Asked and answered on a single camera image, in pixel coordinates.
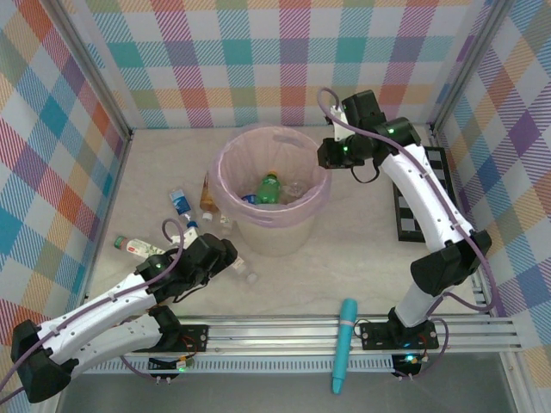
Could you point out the small clear bottle green label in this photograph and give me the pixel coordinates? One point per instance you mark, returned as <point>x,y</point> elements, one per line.
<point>225,219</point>

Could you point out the clear bottle flower bird label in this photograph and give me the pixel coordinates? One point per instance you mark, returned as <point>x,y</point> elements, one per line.
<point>142,248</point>

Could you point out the amber orange small bottle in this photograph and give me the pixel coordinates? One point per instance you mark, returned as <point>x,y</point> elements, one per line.
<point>207,195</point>

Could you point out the green plastic soda bottle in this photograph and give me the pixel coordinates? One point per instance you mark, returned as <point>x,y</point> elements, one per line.
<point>269,189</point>

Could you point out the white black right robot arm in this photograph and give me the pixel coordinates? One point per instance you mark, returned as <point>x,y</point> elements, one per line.
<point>417,193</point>

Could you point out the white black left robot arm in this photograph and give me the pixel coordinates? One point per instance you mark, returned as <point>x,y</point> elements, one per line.
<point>99,305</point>

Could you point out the beige plastic bin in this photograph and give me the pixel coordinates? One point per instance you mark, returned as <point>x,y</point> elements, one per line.
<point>275,241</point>

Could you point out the pink translucent bin liner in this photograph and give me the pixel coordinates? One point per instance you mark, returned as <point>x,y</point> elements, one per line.
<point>241,142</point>

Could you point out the clear bottle beige label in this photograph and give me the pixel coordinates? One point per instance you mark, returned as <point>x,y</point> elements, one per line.
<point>243,269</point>

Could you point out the clear bottle blue cap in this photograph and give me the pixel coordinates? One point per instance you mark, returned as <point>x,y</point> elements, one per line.
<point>180,202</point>

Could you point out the black white checkerboard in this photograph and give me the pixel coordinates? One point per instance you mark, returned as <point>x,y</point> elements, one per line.
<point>406,223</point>

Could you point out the small black controller board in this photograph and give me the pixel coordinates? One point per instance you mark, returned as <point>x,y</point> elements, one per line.
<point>406,363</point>
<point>165,365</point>

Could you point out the teal pen-shaped tool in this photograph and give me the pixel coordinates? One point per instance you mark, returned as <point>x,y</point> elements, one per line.
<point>346,335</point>

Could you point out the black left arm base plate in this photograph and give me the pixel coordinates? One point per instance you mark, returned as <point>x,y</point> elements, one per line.
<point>193,335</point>

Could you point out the aluminium mounting rail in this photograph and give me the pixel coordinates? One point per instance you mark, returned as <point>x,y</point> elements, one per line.
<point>280,333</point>

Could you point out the aluminium frame post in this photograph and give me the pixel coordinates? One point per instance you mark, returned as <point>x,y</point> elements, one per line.
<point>468,64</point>
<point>97,73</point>

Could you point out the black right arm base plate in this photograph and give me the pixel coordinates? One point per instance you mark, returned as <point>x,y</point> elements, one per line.
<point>374,333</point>

